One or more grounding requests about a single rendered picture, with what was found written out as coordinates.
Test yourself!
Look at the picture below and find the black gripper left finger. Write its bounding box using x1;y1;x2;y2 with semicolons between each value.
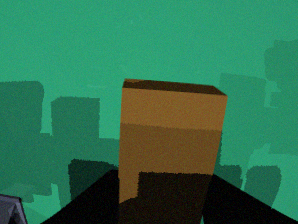
41;169;120;224

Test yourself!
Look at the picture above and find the brown rectangular bar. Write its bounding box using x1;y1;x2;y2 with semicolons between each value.
118;77;227;224

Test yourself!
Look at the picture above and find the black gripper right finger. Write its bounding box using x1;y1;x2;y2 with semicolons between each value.
202;173;298;224

